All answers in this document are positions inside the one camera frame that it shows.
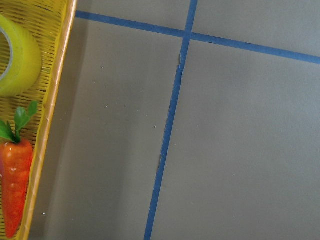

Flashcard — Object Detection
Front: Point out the orange toy carrot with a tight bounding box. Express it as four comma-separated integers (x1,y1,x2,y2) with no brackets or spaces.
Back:
0,101,38,239

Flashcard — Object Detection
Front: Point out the yellow tape roll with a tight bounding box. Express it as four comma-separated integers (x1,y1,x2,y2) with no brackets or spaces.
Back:
0,15,42,97

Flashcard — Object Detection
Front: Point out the yellow plastic basket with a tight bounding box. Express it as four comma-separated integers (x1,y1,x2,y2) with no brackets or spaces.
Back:
0,0,77,240

